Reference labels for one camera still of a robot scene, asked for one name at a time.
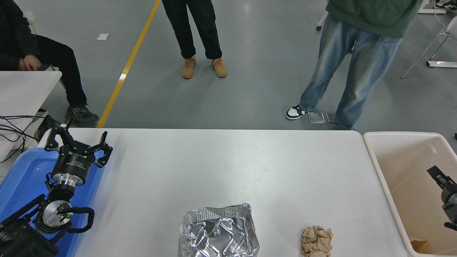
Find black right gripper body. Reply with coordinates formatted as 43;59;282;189
443;191;457;214

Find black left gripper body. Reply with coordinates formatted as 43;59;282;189
52;150;95;179

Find foil tray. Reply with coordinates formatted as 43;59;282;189
180;203;260;257

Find person's right hand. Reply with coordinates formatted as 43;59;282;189
19;54;42;71

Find large pale plastic bin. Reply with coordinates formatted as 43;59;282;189
362;131;457;257

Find blue plastic tray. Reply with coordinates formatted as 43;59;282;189
0;147;105;257

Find white side table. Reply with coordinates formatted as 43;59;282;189
0;71;62;161

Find person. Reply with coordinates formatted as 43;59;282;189
285;0;423;131
0;0;99;140
161;0;228;80

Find grey wheeled office chair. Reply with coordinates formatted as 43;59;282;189
22;10;59;72

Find crumpled tan paper ball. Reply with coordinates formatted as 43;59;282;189
300;225;333;257

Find white wheeled chair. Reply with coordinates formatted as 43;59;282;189
316;7;331;31

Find black cable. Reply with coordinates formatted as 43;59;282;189
0;125;40;142
0;137;26;163
0;115;66;125

